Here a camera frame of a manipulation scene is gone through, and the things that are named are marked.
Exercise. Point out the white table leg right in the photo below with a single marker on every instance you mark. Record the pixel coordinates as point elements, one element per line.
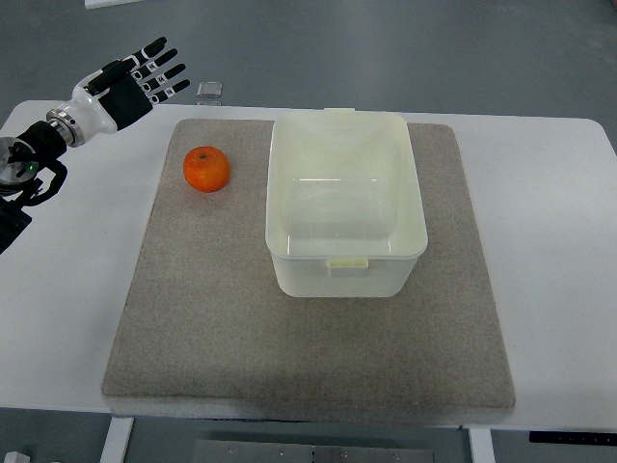
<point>481,445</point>

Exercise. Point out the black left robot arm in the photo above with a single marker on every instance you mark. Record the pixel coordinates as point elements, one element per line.
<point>31,174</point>

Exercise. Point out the black table control panel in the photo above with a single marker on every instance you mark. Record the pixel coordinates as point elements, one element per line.
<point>573,438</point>

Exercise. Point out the white table leg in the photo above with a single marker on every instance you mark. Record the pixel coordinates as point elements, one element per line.
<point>117,440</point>
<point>481,445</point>

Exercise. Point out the orange fruit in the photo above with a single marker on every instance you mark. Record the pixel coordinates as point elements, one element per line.
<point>206,169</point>

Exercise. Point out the white table leg left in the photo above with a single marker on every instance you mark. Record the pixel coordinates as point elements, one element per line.
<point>117,440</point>

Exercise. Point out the white plastic box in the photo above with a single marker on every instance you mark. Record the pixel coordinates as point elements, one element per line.
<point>344,213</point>

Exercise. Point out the small white floor object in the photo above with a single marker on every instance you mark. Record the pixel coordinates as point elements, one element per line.
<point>16,457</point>

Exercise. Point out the small clear floor plate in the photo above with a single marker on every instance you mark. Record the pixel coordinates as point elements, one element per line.
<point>210,89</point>

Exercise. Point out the grey felt mat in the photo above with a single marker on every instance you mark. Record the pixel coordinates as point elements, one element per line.
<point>206,331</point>

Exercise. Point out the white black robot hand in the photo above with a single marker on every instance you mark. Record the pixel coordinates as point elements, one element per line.
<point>119,94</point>

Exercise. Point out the white object top edge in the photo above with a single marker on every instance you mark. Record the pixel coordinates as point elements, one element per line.
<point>96,4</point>

